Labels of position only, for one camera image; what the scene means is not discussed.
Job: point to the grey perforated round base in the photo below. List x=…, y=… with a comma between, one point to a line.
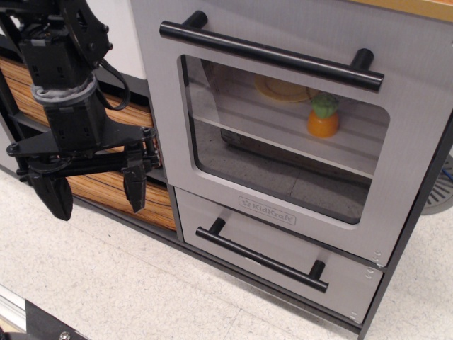
x=440, y=198

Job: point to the lower wood-grain bin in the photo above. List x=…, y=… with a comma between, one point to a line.
x=107, y=190

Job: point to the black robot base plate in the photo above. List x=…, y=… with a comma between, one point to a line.
x=34, y=323

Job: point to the white oven shelf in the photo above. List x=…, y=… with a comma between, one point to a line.
x=243, y=109

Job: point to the wood-grain bin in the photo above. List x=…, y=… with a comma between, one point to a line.
x=107, y=190
x=19, y=81

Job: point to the black drawer handle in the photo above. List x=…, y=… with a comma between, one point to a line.
x=311, y=279

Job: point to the upper wood-grain bin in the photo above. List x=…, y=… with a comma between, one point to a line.
x=19, y=81

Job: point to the orange toy pineapple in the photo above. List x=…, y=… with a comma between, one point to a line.
x=323, y=121

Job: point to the grey toy oven door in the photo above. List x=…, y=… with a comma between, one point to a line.
x=332, y=30

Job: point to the black oven door handle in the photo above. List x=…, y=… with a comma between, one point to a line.
x=357, y=73

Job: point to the wooden countertop edge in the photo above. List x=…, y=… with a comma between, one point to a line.
x=439, y=10

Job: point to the black play kitchen frame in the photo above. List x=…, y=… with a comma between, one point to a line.
x=111, y=278

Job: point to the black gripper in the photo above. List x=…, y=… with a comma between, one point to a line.
x=82, y=139

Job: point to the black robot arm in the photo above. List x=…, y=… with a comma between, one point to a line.
x=62, y=44

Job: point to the grey lower drawer front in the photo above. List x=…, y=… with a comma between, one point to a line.
x=330, y=280

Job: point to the yellow toy plate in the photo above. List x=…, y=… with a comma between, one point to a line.
x=284, y=91

